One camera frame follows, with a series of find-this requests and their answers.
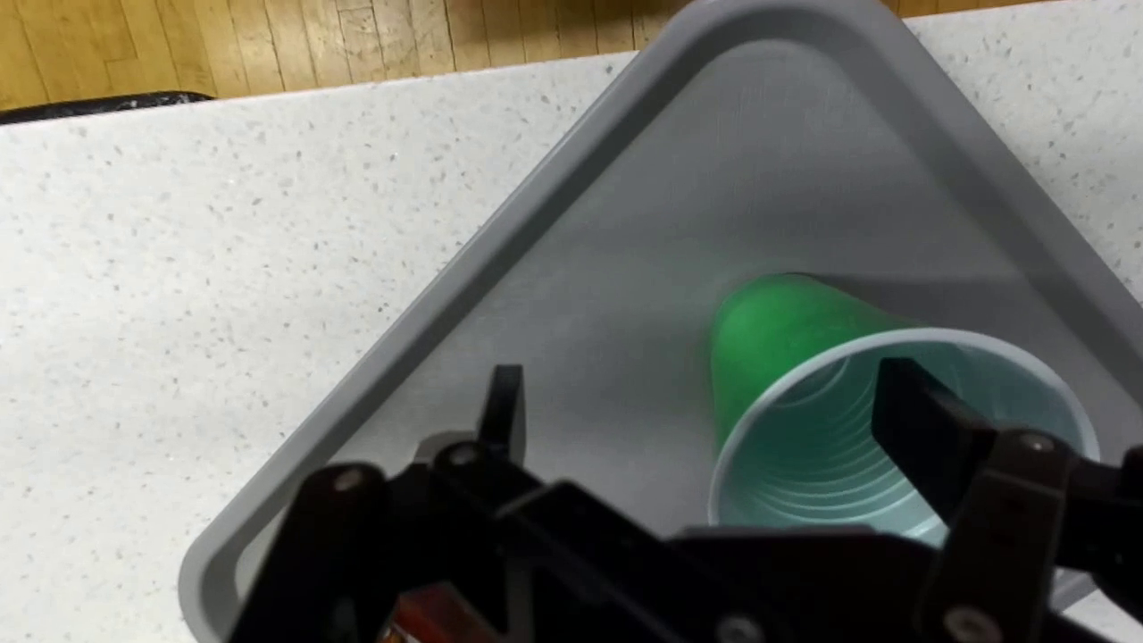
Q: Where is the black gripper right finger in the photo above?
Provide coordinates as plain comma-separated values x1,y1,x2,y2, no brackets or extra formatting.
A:
872,354,1143,643

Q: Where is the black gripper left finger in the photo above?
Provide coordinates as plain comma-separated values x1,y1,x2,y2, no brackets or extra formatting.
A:
224,362,766,643

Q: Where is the green plastic cup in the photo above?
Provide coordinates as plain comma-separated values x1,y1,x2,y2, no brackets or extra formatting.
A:
704,273,1105,550

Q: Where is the grey plastic tray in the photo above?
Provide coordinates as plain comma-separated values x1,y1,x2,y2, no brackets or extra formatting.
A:
174,0,1143,643

